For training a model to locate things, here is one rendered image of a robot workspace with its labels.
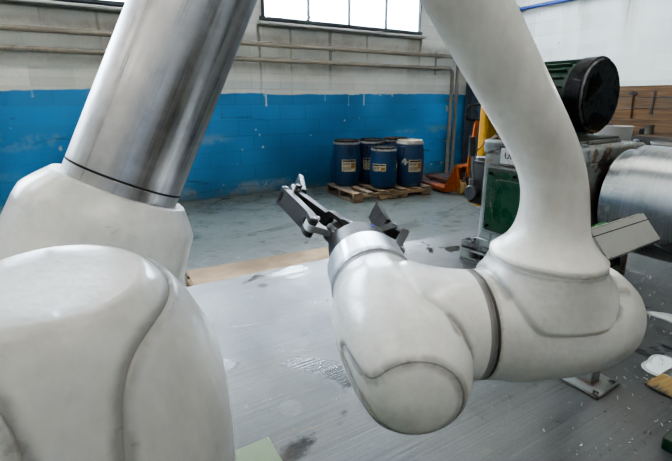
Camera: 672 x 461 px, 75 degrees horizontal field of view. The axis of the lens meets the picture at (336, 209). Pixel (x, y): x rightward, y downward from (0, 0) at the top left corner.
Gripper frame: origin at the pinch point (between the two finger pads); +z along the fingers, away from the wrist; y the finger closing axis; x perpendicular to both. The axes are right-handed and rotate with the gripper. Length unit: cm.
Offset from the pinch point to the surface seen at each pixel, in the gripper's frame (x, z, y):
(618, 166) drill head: 23, 20, 62
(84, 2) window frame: -35, 477, -200
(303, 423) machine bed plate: -29.5, -16.2, 4.6
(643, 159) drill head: 27, 16, 63
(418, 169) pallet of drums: -66, 471, 225
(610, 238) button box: 12.4, -13.4, 36.0
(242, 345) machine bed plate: -36.5, 6.5, -3.5
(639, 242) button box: 13.3, -12.0, 42.8
